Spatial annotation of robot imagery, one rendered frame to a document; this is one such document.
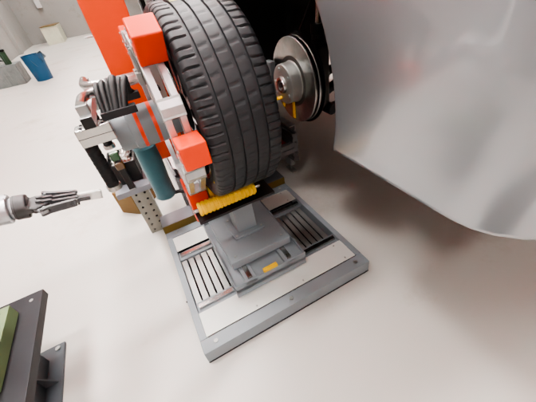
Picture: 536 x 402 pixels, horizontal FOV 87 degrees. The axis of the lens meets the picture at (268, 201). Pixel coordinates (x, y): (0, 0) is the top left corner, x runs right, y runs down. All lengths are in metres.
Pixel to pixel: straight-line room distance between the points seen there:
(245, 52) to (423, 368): 1.22
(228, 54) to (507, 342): 1.39
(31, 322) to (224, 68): 1.17
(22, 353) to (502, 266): 1.97
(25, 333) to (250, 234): 0.93
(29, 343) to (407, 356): 1.38
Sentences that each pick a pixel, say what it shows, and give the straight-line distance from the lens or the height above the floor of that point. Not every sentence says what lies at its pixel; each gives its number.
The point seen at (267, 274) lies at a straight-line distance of 1.32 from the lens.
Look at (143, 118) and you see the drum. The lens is 1.04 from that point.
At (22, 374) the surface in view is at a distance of 1.35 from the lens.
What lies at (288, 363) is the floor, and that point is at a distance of 1.29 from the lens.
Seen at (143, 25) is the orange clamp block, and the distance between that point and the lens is 0.84.
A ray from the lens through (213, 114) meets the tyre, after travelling 0.80.
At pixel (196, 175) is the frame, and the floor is 0.75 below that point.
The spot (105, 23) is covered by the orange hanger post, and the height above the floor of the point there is 1.13.
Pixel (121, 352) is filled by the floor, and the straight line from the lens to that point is 1.55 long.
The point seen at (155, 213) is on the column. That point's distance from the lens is 1.91.
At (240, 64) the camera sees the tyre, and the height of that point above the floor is 1.02.
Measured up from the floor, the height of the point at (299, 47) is 0.98.
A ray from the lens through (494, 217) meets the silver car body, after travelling 0.65.
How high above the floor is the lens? 1.20
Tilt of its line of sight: 38 degrees down
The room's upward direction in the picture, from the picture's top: 10 degrees counter-clockwise
